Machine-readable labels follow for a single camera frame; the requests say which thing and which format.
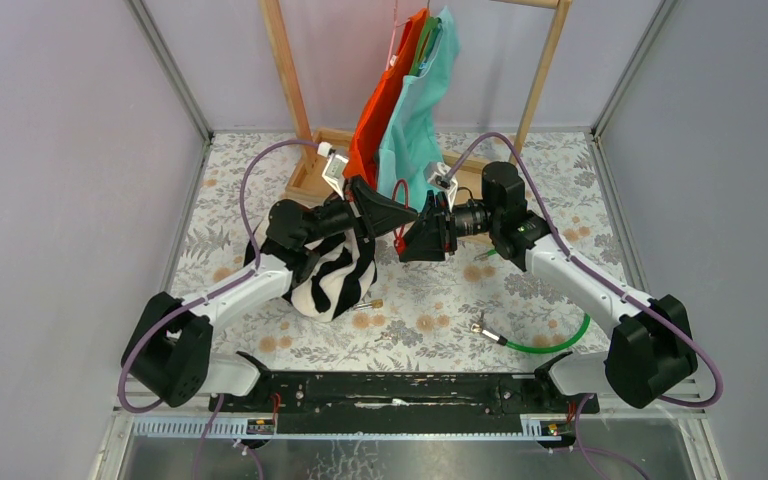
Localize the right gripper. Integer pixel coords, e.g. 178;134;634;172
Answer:
396;191;499;263

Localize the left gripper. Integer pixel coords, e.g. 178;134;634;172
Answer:
297;173;415;247

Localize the red cable lock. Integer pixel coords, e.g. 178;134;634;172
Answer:
390;178;413;256

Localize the brass padlock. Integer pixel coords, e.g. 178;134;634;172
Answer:
353;299;383;311

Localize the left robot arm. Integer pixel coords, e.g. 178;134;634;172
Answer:
117;177;418;413

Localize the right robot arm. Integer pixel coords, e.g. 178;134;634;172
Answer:
397;162;698;412

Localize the orange shirt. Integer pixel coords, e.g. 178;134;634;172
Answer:
344;7;430;187

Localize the wooden clothes rack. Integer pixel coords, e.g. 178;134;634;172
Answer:
259;1;572;203

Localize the teal shirt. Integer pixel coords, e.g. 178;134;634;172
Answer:
377;7;460;211

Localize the black white striped plush cloth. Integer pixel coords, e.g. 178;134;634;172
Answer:
233;233;377;323

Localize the pink clothes hanger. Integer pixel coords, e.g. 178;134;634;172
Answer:
385;0;401;70

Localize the green clothes hanger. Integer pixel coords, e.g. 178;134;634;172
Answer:
409;16;441;76

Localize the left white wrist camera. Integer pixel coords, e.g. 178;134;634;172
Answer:
317;141;349;199

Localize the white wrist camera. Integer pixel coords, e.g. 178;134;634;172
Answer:
424;162;459;209
317;141;349;199

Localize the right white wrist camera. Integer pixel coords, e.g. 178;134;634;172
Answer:
424;162;459;209

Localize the green cable lock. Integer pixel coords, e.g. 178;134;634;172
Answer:
469;250;596;355

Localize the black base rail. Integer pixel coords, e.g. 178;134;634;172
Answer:
209;362;600;424

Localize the white slotted cable duct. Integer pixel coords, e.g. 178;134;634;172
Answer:
130;413;581;442

